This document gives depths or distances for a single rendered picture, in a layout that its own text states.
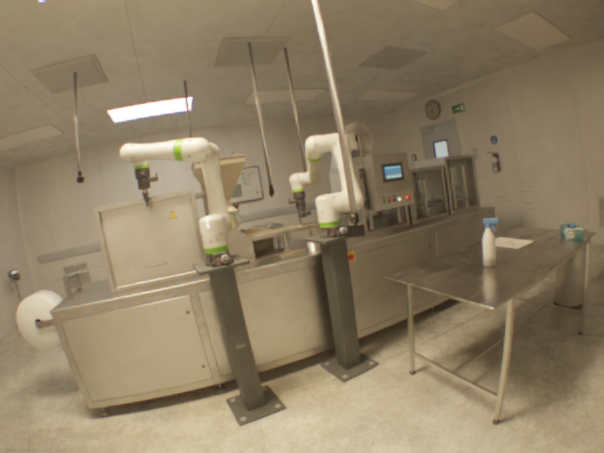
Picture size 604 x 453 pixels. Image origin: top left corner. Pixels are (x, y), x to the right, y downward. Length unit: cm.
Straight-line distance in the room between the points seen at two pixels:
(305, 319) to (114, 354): 125
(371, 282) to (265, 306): 79
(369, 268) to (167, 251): 137
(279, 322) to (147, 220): 106
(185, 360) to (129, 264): 69
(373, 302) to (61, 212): 550
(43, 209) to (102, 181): 132
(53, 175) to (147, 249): 460
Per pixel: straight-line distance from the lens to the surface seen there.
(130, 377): 215
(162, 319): 196
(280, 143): 634
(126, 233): 208
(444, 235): 275
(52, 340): 252
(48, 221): 647
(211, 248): 160
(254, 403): 197
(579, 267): 282
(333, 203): 185
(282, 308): 204
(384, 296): 240
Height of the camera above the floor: 122
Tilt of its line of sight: 6 degrees down
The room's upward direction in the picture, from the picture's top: 9 degrees counter-clockwise
